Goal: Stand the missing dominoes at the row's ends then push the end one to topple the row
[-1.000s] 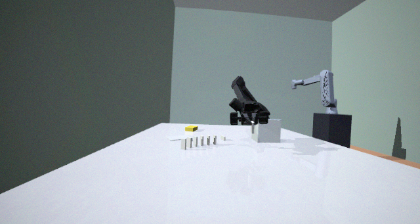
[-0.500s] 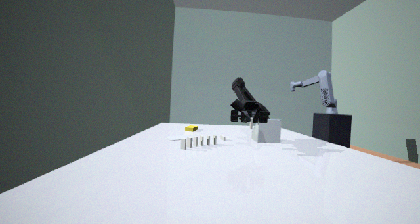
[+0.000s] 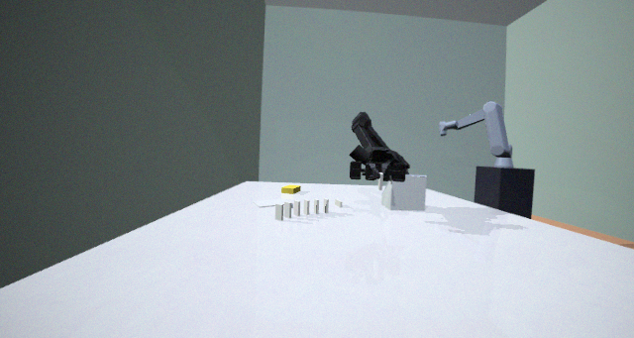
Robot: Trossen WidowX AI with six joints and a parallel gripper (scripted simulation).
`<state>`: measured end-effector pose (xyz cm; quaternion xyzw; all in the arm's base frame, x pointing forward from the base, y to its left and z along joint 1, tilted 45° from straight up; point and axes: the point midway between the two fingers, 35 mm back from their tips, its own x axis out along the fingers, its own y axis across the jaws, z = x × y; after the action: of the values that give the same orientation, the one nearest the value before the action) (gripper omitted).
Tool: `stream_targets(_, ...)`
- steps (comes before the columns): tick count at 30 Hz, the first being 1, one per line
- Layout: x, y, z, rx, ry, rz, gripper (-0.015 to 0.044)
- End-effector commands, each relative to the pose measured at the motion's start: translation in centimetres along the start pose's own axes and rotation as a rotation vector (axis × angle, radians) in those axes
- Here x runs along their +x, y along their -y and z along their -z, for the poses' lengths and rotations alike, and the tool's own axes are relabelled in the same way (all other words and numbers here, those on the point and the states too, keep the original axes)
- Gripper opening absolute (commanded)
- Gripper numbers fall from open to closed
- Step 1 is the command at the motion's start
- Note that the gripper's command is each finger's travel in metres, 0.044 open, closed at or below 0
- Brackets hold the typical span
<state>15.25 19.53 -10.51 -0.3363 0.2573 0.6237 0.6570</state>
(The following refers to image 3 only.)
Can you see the yellow rectangular block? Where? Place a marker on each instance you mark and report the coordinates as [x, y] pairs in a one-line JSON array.
[[291, 189]]

